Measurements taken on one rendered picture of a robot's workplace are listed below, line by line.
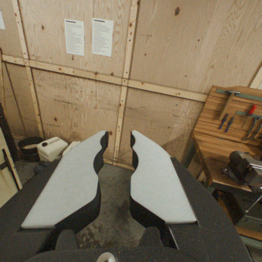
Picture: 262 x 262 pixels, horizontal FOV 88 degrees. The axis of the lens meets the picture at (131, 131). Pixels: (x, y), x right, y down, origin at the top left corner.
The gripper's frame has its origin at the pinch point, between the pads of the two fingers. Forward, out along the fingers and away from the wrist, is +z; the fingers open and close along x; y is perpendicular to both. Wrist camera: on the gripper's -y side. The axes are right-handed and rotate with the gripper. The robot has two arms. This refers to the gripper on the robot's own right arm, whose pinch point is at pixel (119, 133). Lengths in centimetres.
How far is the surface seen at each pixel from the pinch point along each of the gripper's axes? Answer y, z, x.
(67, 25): -31, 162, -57
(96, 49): -11, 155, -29
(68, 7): -45, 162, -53
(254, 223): 127, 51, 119
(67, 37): -21, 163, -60
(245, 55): -7, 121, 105
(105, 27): -28, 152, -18
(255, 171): 49, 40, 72
